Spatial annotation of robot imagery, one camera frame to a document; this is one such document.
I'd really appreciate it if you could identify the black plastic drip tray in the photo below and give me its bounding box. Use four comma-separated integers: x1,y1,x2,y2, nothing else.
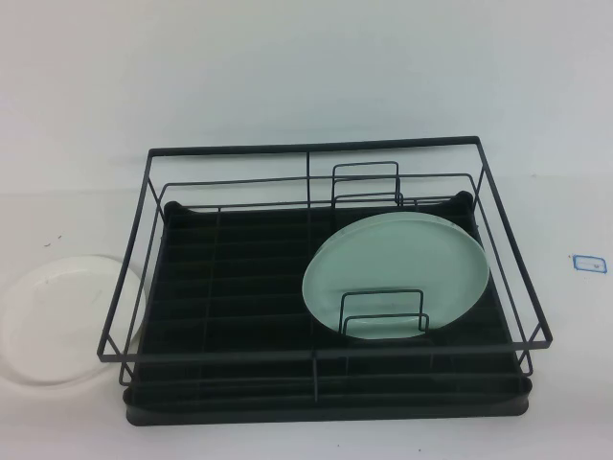
122,190,534,426

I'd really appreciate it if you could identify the black wire dish rack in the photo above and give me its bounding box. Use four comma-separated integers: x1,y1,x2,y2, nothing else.
95,135,555,387

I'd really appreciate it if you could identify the white plate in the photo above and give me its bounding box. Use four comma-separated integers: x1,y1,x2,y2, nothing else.
0,255,148,387

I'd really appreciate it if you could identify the blue outlined rectangle mark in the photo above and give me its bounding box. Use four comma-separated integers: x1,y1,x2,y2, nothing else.
571,253,609,276

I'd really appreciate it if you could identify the pale green plate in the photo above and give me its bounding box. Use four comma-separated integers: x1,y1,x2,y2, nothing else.
300,213,490,342

